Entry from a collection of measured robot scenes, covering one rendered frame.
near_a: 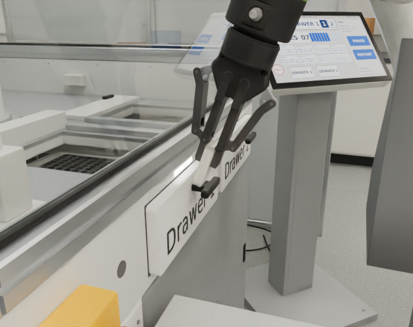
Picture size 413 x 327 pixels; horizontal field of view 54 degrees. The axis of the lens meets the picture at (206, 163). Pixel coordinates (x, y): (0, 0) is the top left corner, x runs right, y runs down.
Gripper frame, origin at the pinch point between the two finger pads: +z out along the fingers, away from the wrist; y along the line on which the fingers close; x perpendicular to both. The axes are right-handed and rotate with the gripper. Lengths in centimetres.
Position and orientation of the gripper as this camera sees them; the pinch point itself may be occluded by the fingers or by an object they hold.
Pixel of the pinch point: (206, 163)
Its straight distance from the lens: 62.1
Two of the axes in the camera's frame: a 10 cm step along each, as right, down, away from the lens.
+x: 3.1, -3.2, 8.9
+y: 8.9, 4.2, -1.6
